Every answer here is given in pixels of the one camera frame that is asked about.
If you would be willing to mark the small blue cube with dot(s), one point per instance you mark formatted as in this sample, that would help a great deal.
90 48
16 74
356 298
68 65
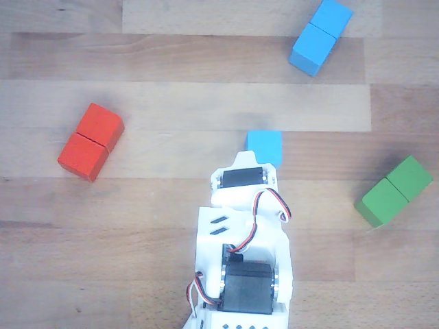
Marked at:
265 142

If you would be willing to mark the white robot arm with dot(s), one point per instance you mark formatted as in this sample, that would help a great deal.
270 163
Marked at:
205 253

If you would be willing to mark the long blue block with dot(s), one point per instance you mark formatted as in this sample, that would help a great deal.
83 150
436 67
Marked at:
315 41

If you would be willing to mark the long red block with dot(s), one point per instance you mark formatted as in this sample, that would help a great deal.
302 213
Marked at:
85 154

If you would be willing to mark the long green block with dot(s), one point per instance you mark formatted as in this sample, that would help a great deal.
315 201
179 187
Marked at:
387 198

